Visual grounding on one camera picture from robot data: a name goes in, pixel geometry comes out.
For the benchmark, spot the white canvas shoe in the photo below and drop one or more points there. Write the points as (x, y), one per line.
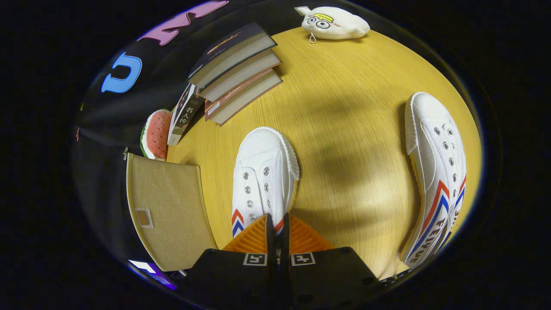
(264, 172)
(434, 172)

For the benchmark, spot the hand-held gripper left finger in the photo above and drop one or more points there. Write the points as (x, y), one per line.
(232, 280)

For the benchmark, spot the white cartoon plush pouch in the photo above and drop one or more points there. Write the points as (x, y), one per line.
(335, 23)

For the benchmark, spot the watermelon slice toy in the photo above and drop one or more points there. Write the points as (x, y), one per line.
(157, 135)

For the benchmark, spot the black cover book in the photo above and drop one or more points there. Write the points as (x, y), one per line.
(228, 47)

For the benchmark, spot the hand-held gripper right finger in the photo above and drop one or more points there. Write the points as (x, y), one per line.
(327, 280)

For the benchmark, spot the white portrait cover book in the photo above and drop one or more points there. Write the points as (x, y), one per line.
(185, 114)

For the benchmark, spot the maroon cover book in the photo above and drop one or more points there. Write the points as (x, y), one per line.
(245, 97)

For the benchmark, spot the beige fabric storage box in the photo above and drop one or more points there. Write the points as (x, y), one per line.
(172, 215)

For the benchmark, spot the brown spine book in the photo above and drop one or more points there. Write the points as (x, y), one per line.
(241, 75)

